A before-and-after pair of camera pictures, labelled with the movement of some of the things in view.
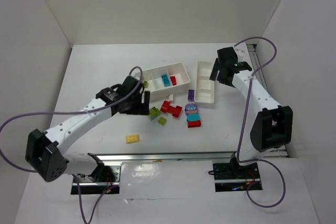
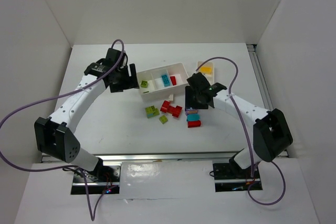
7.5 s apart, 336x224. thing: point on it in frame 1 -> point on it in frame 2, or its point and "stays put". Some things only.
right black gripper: x=221 y=69 -> x=196 y=100
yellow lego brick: x=130 y=138 -> x=206 y=70
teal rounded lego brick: x=193 y=117 stays put
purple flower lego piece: x=190 y=108 stays put
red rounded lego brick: x=194 y=124 stays put
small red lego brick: x=173 y=79 stays put
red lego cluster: x=175 y=111 stays put
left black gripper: x=142 y=104 -> x=126 y=78
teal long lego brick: x=166 y=80 stays put
